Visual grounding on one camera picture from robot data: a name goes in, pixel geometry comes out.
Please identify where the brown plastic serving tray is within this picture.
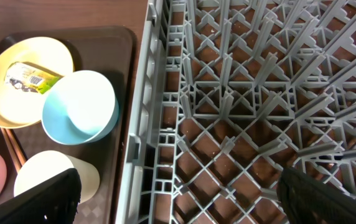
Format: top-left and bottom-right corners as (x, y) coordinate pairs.
(0, 26), (136, 223)

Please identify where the cream white cup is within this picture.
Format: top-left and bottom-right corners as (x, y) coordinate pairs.
(14, 151), (100, 203)

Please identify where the light blue bowl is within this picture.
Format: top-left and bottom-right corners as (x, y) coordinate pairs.
(41, 70), (119, 145)

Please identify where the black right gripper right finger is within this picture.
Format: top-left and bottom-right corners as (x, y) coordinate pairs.
(277, 167), (356, 223)

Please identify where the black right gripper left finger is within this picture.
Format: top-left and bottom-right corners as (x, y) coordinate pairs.
(0, 168), (82, 224)

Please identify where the grey plastic dishwasher rack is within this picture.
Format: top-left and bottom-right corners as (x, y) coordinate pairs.
(115, 0), (356, 223)

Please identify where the green yellow snack wrapper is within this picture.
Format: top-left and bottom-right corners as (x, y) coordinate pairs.
(4, 62), (62, 94)

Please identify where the yellow plate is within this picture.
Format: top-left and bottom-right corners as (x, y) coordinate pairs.
(0, 37), (74, 129)

